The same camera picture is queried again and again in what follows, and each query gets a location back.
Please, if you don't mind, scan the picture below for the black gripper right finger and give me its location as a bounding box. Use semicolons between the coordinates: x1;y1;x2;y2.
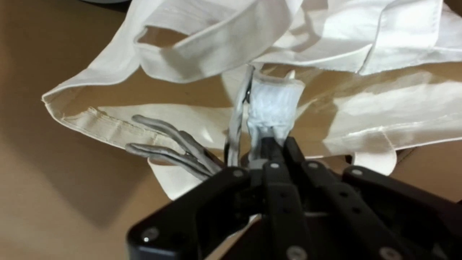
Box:
284;139;414;260

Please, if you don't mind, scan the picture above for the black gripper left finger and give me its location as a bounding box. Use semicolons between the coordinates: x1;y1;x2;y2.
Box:
259;136;310;260

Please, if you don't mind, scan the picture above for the white cloth object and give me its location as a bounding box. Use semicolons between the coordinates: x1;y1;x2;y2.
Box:
225;67;304;166

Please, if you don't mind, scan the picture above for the white canvas tote bag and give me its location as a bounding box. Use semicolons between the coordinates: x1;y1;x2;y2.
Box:
41;0;462;198

